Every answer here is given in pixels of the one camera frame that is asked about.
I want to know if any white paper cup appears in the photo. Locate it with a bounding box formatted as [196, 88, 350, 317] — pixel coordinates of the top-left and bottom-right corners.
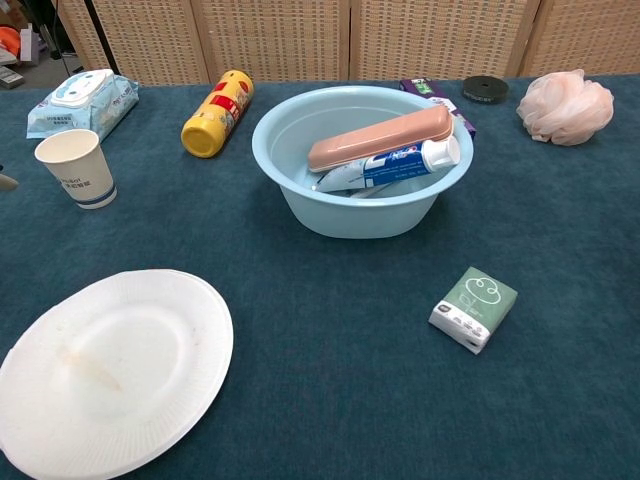
[33, 128, 119, 210]

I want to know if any pink toothbrush case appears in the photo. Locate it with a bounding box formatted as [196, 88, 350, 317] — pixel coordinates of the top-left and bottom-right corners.
[306, 103, 455, 174]

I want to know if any blue white toothpaste tube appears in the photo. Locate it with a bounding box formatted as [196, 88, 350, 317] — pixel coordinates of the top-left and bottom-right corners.
[314, 135, 462, 194]

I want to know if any light blue plastic basin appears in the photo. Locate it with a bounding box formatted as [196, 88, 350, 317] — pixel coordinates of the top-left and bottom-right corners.
[250, 84, 474, 240]

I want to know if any purple box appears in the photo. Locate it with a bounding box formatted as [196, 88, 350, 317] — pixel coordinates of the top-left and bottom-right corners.
[399, 77, 479, 141]

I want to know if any blue wet wipes pack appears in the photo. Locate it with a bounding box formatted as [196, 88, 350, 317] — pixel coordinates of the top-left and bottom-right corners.
[25, 68, 140, 146]

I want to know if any white background carton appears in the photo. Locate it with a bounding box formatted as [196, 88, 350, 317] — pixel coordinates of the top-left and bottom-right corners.
[18, 23, 37, 64]

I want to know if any orange background object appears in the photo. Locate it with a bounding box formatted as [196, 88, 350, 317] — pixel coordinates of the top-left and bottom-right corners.
[0, 25, 21, 59]

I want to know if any black tripod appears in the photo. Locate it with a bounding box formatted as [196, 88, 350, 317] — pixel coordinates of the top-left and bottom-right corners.
[83, 0, 121, 76]

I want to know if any yellow cylindrical bottle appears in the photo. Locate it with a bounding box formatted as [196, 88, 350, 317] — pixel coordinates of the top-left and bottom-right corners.
[180, 69, 255, 160]

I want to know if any white paper plate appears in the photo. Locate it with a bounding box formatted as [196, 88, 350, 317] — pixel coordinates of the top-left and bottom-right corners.
[0, 268, 235, 480]

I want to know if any wicker folding screen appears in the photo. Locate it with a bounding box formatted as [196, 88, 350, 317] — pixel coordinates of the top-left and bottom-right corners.
[49, 0, 640, 86]

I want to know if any white toothbrush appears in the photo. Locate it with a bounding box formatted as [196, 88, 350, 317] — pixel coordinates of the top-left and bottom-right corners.
[349, 183, 397, 199]

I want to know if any teal table cloth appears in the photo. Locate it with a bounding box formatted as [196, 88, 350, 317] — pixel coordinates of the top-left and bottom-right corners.
[0, 74, 640, 480]

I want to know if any black round disc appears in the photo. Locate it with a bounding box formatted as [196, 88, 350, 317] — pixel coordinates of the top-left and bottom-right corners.
[460, 74, 510, 106]

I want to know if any green white tissue pack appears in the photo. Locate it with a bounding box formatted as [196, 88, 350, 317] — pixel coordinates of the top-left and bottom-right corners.
[428, 265, 519, 356]

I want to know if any pink mesh bath sponge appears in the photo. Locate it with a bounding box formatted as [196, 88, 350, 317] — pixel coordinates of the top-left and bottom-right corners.
[516, 68, 615, 147]

